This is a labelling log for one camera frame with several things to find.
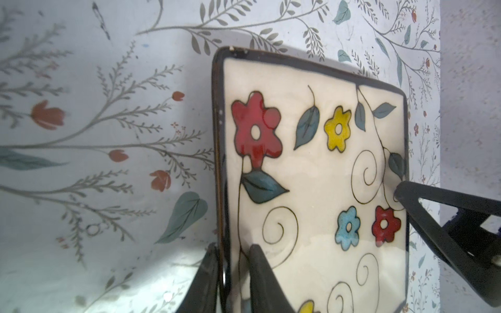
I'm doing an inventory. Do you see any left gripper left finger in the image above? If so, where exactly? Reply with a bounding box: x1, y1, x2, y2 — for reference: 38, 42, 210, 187
176, 243, 219, 313

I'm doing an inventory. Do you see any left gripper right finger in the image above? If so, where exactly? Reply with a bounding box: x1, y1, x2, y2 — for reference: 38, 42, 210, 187
249, 245, 294, 313

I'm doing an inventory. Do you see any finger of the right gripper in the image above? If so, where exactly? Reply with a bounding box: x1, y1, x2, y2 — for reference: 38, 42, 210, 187
395, 181, 500, 307

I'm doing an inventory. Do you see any floral patterned square plate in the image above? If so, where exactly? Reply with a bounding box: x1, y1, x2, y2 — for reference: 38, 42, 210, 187
212, 47, 409, 312

